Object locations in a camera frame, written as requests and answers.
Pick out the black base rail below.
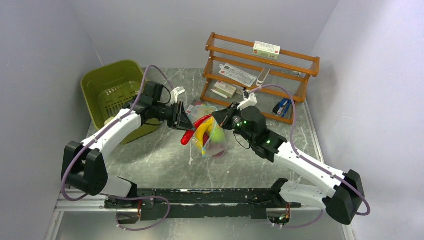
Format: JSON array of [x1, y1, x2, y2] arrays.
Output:
[[104, 188, 301, 221]]

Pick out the small white box lower shelf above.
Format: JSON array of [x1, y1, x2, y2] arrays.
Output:
[[211, 81, 237, 99]]

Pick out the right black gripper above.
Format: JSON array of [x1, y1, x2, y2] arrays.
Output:
[[212, 101, 255, 145]]

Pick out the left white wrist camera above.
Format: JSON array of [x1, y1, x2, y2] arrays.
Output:
[[169, 86, 186, 105]]

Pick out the orange wooden shelf rack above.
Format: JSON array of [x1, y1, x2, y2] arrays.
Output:
[[200, 32, 320, 107]]

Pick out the white green box on shelf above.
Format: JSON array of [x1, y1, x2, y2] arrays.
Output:
[[252, 41, 281, 60]]

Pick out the yellow banana toy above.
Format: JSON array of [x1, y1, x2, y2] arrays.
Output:
[[193, 117, 214, 155]]

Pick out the clear zip bag blue zipper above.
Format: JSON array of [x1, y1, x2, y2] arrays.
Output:
[[181, 100, 228, 158]]

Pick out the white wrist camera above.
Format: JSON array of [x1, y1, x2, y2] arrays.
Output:
[[169, 86, 186, 105], [237, 91, 258, 110]]

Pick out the blue stapler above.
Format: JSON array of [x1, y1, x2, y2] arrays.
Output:
[[272, 98, 292, 118]]

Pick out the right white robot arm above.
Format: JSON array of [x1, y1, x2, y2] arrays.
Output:
[[212, 103, 365, 225]]

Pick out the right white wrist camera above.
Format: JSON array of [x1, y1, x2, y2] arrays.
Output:
[[237, 91, 258, 110]]

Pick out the olive green plastic basket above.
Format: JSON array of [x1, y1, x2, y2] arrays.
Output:
[[80, 60, 163, 145]]

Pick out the purple onion toy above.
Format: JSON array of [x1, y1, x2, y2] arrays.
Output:
[[212, 150, 226, 158]]

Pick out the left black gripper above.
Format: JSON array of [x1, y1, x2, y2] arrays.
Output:
[[153, 101, 196, 133]]

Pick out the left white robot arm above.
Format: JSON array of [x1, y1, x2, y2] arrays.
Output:
[[61, 81, 195, 208]]

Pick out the green lime toy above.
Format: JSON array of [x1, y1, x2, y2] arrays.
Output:
[[209, 126, 226, 143]]

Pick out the red chili toy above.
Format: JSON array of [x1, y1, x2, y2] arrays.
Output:
[[180, 114, 213, 147]]

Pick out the flat white packaged item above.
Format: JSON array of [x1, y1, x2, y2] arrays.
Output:
[[218, 63, 258, 87]]

